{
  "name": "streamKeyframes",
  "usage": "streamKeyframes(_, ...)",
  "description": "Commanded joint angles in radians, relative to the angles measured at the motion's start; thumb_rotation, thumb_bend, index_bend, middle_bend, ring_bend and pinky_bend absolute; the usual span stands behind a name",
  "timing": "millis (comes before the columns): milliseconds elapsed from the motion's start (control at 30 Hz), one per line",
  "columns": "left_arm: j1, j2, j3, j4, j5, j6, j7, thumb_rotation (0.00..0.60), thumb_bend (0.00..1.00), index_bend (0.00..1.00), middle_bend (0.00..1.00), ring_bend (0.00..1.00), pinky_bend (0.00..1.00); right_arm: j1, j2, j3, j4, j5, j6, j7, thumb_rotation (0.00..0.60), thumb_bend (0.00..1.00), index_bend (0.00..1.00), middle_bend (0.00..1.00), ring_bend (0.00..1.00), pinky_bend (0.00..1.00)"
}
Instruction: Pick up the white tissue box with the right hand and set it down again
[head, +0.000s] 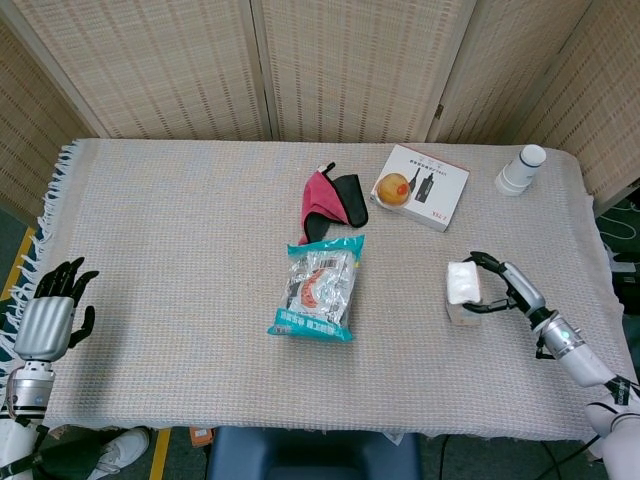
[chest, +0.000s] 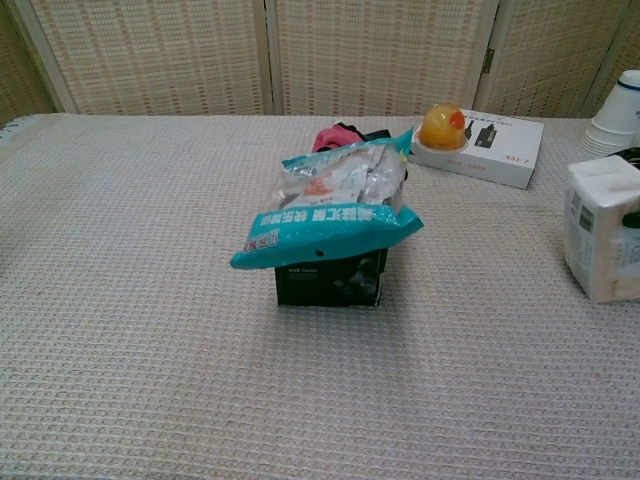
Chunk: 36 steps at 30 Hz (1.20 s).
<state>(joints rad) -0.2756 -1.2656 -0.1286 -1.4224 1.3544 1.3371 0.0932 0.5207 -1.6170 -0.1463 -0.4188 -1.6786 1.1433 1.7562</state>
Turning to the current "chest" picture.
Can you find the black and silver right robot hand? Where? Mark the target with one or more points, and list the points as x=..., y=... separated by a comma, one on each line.
x=631, y=220

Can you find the beige tissue box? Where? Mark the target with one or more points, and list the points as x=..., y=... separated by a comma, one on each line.
x=597, y=230

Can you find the white printed product box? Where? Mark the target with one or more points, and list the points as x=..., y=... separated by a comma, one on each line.
x=490, y=160

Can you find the black cardboard box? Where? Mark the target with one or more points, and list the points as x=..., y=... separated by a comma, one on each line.
x=325, y=285

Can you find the woven folding screen panel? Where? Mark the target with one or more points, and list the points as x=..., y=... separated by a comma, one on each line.
x=20, y=65
x=150, y=55
x=380, y=55
x=612, y=45
x=545, y=55

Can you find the orange jelly cup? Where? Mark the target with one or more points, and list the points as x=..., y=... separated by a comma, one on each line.
x=442, y=127

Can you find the brass screen hinge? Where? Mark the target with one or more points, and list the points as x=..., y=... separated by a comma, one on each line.
x=489, y=58

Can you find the black cloth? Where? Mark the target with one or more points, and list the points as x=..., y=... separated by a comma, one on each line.
x=375, y=135

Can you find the teal and clear snack bag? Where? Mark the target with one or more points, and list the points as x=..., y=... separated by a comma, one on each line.
x=325, y=220

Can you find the pink cloth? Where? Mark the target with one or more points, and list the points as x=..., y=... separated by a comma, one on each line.
x=332, y=137

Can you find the beige woven fringed tablecloth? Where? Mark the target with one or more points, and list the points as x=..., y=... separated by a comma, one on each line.
x=150, y=325

